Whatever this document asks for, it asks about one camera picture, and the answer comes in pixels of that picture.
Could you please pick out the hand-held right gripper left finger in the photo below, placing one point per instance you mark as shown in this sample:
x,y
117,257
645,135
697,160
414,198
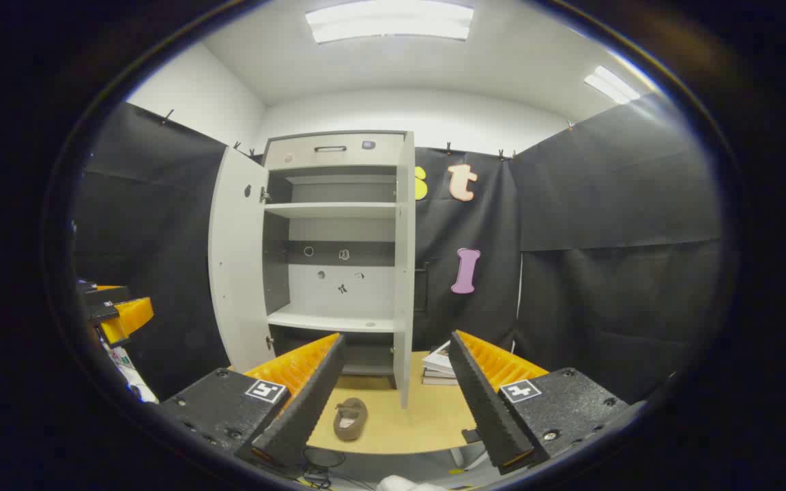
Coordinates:
x,y
304,402

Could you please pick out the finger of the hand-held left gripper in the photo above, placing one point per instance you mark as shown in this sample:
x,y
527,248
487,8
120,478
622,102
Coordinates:
x,y
108,294
130,319

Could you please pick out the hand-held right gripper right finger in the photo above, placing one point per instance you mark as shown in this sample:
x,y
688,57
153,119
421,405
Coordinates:
x,y
485,402

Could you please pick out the brown fuzzy shoe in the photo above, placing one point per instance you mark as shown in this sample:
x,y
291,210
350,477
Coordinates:
x,y
350,419

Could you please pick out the white shoe cabinet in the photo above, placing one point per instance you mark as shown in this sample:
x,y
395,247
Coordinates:
x,y
338,300

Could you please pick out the white cabinet door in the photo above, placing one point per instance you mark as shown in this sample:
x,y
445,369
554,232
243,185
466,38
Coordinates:
x,y
236,259
404,273

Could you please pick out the grey book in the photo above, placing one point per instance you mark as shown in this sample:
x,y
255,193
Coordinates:
x,y
439,379

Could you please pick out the white portrait cover book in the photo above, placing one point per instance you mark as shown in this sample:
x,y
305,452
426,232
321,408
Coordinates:
x,y
439,358

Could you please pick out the white rounded object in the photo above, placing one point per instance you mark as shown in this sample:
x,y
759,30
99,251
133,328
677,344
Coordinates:
x,y
406,484

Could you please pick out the black backdrop cloth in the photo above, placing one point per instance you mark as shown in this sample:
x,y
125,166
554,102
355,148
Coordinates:
x,y
604,204

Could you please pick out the small ceiling light panel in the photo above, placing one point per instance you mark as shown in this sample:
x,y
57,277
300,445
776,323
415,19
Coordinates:
x,y
611,84

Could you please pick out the long ceiling light panel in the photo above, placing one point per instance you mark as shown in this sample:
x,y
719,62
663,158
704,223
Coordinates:
x,y
389,20

